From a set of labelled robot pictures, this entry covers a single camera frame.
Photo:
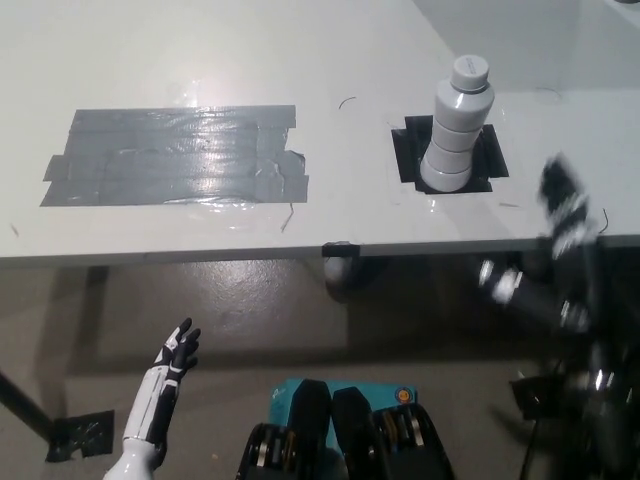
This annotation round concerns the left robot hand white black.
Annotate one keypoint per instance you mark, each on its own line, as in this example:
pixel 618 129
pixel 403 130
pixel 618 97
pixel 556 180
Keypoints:
pixel 160 390

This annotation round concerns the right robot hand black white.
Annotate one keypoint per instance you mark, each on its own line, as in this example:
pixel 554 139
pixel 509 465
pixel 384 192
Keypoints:
pixel 565 210

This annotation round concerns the white plastic bottle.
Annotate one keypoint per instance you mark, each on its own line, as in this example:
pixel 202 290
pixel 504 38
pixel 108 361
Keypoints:
pixel 457 135

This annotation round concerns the black robot torso blocks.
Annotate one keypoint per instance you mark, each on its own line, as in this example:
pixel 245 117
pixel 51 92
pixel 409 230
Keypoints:
pixel 350 440

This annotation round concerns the black tape floor patch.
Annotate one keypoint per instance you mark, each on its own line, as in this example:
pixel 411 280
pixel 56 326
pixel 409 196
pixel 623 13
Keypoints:
pixel 82 432

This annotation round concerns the black slanted pole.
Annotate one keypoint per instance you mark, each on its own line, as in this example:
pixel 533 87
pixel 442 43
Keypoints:
pixel 25 402

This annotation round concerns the black tape square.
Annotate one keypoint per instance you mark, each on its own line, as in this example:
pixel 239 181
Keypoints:
pixel 407 160

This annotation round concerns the white table leg foot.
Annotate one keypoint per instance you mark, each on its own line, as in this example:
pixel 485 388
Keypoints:
pixel 336 270

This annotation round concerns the black tape table edge piece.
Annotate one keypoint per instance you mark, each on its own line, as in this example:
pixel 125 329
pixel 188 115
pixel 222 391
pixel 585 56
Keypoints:
pixel 342 248

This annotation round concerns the teal box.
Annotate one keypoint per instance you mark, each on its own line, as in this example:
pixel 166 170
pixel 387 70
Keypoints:
pixel 387 392

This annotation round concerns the grey duct tape patch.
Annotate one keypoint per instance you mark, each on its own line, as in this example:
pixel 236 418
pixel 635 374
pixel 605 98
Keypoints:
pixel 175 155

